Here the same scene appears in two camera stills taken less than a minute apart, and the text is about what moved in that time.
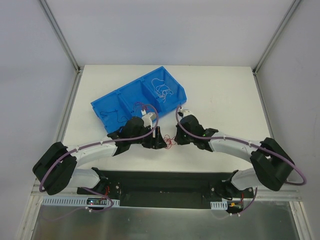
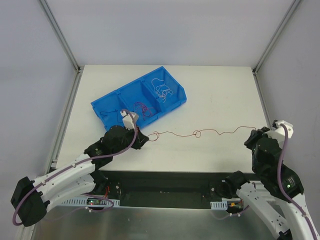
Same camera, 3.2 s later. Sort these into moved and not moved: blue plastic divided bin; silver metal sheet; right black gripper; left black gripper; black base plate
Moved: right black gripper; left black gripper
Not moved: black base plate; blue plastic divided bin; silver metal sheet
